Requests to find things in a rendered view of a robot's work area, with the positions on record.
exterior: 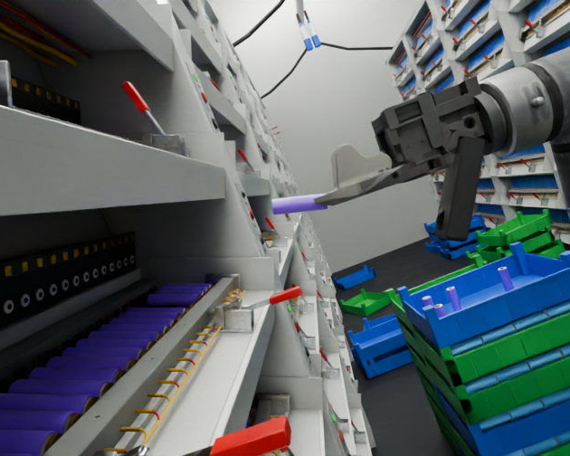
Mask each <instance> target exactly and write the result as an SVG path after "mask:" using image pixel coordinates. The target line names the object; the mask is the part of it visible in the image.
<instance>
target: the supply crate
mask: <svg viewBox="0 0 570 456"><path fill-rule="evenodd" d="M509 246H510V249H511V251H512V253H513V254H512V255H509V256H508V257H505V258H503V259H500V260H497V261H494V262H492V263H489V264H487V265H484V266H482V267H479V268H478V269H475V270H472V271H468V272H466V273H463V274H462V275H459V276H457V277H454V278H452V279H449V280H446V281H443V282H441V283H438V284H436V285H433V286H431V287H429V288H427V289H424V290H420V291H417V292H415V293H413V294H411V295H410V294H409V292H408V289H407V288H406V287H405V286H403V287H401V288H398V289H397V291H398V294H399V296H400V299H401V301H402V303H403V306H404V310H405V313H406V315H407V317H408V319H409V320H410V321H411V322H412V323H413V324H414V325H415V326H416V327H417V328H418V329H419V330H420V331H421V332H422V333H423V334H424V335H425V336H426V337H428V338H429V339H430V340H431V341H432V342H433V344H434V345H435V346H437V347H438V348H439V349H441V348H444V347H447V346H450V345H452V344H455V343H457V342H460V341H462V340H464V339H467V338H469V337H473V336H476V335H478V334H480V333H483V332H485V331H488V330H490V329H493V328H496V327H499V326H501V325H504V324H506V323H509V322H510V321H513V320H516V319H518V318H522V317H525V316H526V315H529V314H532V313H534V312H537V311H539V310H541V309H545V308H548V307H550V306H553V305H555V304H557V303H559V302H562V301H565V300H567V299H570V251H567V252H563V253H560V258H561V260H557V259H553V258H548V257H544V256H540V255H535V254H531V253H526V252H525V251H524V248H523V245H522V243H521V242H514V243H511V244H510V245H509ZM500 267H507V268H508V273H509V276H510V278H511V280H512V283H513V285H514V288H515V289H513V290H509V291H507V292H506V291H505V289H504V286H503V283H502V281H501V278H500V276H499V272H498V268H500ZM449 287H455V289H456V291H457V294H458V297H459V299H460V302H461V305H462V309H461V310H458V311H455V312H454V310H453V307H452V304H451V301H450V298H449V296H448V293H447V291H446V289H447V288H449ZM426 296H431V298H432V302H433V305H434V306H436V305H437V304H442V305H443V307H444V309H445V312H446V316H444V317H441V318H438V315H437V312H436V310H435V307H434V306H432V305H429V306H426V307H425V306H424V304H423V297H426Z"/></svg>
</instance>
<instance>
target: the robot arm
mask: <svg viewBox="0 0 570 456"><path fill-rule="evenodd" d="M371 124H372V127H373V129H374V132H375V139H376V142H377V144H378V146H379V149H380V151H381V152H382V151H383V153H377V154H374V155H372V156H368V157H367V156H364V155H362V154H361V153H360V152H359V151H358V150H357V149H356V148H355V147H354V146H353V145H351V144H343V145H341V146H339V147H338V148H337V150H335V151H334V152H333V154H332V156H331V166H332V176H333V186H334V190H333V191H330V192H328V193H326V194H325V195H322V196H319V197H316V198H314V202H315V204H324V205H331V206H334V205H337V204H342V203H344V202H347V201H349V200H352V199H355V198H358V197H360V196H363V195H368V194H370V193H373V192H375V191H378V190H381V189H383V188H386V187H388V186H391V185H395V184H400V183H406V182H410V181H413V180H415V179H418V178H421V177H424V176H427V175H430V174H432V173H435V172H437V171H439V170H442V169H446V170H445V176H444V180H443V186H442V195H441V201H440V205H439V211H438V214H437V217H436V225H435V231H434V233H435V235H436V236H438V237H441V238H443V239H446V240H450V241H456V242H465V241H467V240H468V237H469V232H470V223H471V218H472V213H473V208H474V204H475V198H476V194H477V189H478V183H479V179H480V170H481V165H482V160H483V156H487V155H490V154H493V155H495V156H497V157H509V156H511V155H514V154H516V153H518V152H521V151H523V150H526V149H529V148H531V147H534V146H537V145H540V144H543V143H546V142H548V141H549V143H550V145H551V148H552V153H553V156H554V160H555V163H556V169H557V173H558V176H559V179H560V183H561V186H562V189H563V193H564V197H565V202H566V206H567V208H566V211H567V212H568V213H569V215H570V47H567V48H565V49H563V50H561V51H558V52H554V53H551V54H549V55H547V56H545V57H542V58H540V59H537V60H535V61H532V62H529V63H526V64H524V65H522V66H519V67H515V68H513V69H510V70H508V71H504V72H502V73H500V74H497V75H494V76H492V77H489V78H487V79H485V80H483V81H478V79H477V76H474V77H472V78H469V79H467V80H465V81H463V82H461V83H460V84H458V85H455V86H453V87H450V88H448V89H446V90H442V91H439V92H437V93H434V94H432V93H431V92H429V91H426V92H424V93H421V94H419V95H417V97H416V98H413V99H409V100H407V101H405V102H403V103H400V104H397V105H393V106H392V107H389V108H387V109H384V110H383V111H382V112H381V113H380V116H379V117H378V118H377V119H375V120H373V121H371ZM384 168H386V170H385V171H384ZM376 171H378V173H376V174H373V175H370V176H368V175H369V174H372V173H374V172H376Z"/></svg>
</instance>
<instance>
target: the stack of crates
mask: <svg viewBox="0 0 570 456"><path fill-rule="evenodd" d="M472 259H473V261H474V263H475V264H472V265H471V266H468V267H466V268H463V269H461V270H458V271H455V272H452V273H450V274H447V275H445V276H442V277H440V278H438V279H436V280H432V281H429V282H426V283H424V284H422V285H420V286H417V287H415V288H412V289H410V290H408V292H409V294H410V295H411V294H413V293H415V292H417V291H420V290H424V289H427V288H429V287H431V286H433V285H436V284H438V283H441V282H443V281H446V280H449V279H452V278H454V277H457V276H459V275H462V274H463V273H466V272H468V271H472V270H475V269H478V268H479V267H482V266H484V265H487V263H484V262H483V260H482V258H481V256H480V255H479V254H477V255H474V256H472ZM386 292H387V295H388V298H389V299H390V302H391V304H392V307H393V310H394V313H395V315H396V318H397V320H398V323H399V326H400V328H401V330H402V332H403V335H404V339H405V341H406V344H407V346H408V348H409V351H410V353H411V356H412V359H413V362H414V364H415V367H416V369H417V372H418V375H419V376H420V379H421V381H422V384H423V388H424V390H425V393H426V395H427V397H428V400H429V402H430V405H431V407H432V411H433V413H434V416H435V418H436V421H437V423H438V425H439V428H440V430H441V432H442V434H443V436H444V437H445V439H446V440H447V442H448V443H449V444H450V446H451V447H452V448H453V450H454V451H455V453H456V454H457V456H461V454H460V451H459V448H458V446H457V443H456V441H455V439H454V436H453V434H452V431H451V427H450V425H449V423H448V420H447V418H446V415H445V412H444V411H443V408H442V404H441V402H440V399H439V397H438V395H437V392H436V390H435V387H434V384H433V381H432V379H431V376H430V374H429V371H428V369H427V366H426V364H425V362H424V359H423V355H422V352H421V350H420V348H419V346H418V343H417V341H416V338H415V335H414V333H413V330H412V327H411V324H410V322H409V319H408V317H407V315H406V313H405V310H404V306H403V303H402V301H401V299H400V296H399V294H396V295H395V293H394V290H393V289H392V288H391V289H389V290H386Z"/></svg>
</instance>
